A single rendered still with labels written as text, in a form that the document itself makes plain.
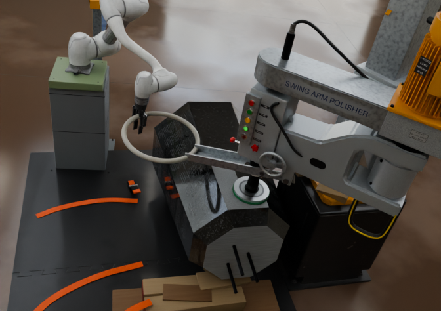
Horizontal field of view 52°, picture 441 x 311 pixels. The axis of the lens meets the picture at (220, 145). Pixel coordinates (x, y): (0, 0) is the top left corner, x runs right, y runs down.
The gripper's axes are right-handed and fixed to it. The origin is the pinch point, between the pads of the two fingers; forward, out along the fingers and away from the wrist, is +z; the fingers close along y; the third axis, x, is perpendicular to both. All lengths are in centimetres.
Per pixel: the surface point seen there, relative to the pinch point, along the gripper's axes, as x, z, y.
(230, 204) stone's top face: -1, -4, 86
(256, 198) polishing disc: 12, -8, 93
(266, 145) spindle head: 6, -48, 91
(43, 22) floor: 119, 107, -340
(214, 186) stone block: 4, -1, 69
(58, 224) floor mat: -47, 85, -19
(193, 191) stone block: -1, 10, 58
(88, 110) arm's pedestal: 3, 28, -62
